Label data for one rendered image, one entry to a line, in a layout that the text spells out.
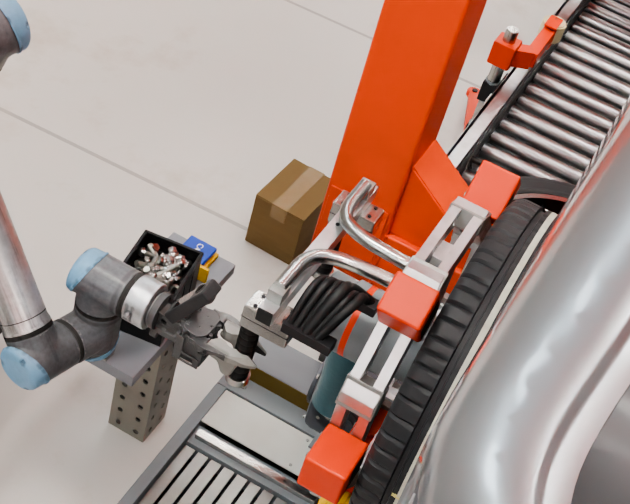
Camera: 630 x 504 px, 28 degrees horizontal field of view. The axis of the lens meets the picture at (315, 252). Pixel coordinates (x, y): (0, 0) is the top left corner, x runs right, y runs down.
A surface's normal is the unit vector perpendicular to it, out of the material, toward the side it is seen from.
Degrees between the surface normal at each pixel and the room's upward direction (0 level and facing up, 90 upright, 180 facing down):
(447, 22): 90
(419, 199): 90
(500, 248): 6
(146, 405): 90
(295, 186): 0
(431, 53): 90
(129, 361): 0
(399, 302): 35
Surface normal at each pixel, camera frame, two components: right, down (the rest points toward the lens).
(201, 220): 0.22, -0.71
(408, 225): -0.44, 0.54
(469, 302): 0.00, -0.40
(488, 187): -0.16, -0.13
